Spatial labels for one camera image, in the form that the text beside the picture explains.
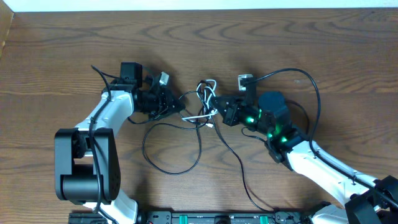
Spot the black cable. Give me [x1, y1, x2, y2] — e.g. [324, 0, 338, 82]
[127, 80, 276, 213]

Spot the white cable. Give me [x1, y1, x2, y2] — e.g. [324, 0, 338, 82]
[181, 78, 218, 128]

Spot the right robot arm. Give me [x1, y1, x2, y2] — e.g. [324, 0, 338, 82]
[206, 86, 397, 223]

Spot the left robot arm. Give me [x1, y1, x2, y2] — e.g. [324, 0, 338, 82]
[54, 62, 184, 223]

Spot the right camera cable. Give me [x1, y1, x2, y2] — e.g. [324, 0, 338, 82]
[248, 68, 398, 209]

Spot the camera cable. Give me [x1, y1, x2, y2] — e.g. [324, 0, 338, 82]
[88, 64, 122, 224]
[248, 68, 398, 209]

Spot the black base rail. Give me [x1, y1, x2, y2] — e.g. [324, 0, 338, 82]
[68, 210, 368, 224]

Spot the left camera cable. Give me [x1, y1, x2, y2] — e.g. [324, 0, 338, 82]
[88, 64, 122, 224]

